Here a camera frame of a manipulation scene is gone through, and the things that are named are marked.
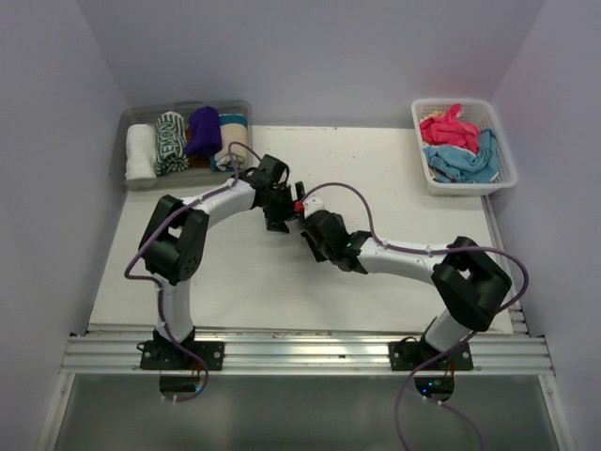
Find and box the beige teal rolled towel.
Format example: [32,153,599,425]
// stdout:
[210,114,252,172]

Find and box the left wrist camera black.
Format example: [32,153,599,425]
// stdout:
[255,154,290,187]

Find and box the pink object in basket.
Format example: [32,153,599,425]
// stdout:
[419,103,481,154]

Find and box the aluminium mounting rail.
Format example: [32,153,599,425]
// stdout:
[59,327,555,376]

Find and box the white rolled towel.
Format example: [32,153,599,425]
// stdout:
[125,124,156,180]

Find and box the clear plastic tray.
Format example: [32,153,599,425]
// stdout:
[109,100,253,191]

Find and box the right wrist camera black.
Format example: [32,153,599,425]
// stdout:
[304,210,348,242]

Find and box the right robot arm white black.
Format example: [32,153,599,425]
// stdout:
[301,211,512,369]

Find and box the light blue crumpled towel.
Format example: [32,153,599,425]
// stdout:
[423,128,500,183]

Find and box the purple towel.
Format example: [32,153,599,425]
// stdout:
[184,105,223,157]

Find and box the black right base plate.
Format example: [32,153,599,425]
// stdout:
[388,337,473,372]

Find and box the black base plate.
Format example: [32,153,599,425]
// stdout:
[388,337,473,372]
[136,340,224,371]

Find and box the brown rolled towel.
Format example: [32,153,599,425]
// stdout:
[186,128,210,168]

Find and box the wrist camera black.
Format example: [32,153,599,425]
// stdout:
[255,154,290,187]
[304,210,348,242]

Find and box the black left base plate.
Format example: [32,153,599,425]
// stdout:
[136,340,224,371]

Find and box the white plastic laundry basket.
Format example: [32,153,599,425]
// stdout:
[411,99,517,196]

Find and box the green striped rolled towel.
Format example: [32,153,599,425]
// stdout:
[154,111,189,177]

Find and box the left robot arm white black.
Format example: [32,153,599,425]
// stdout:
[135,179,297,369]

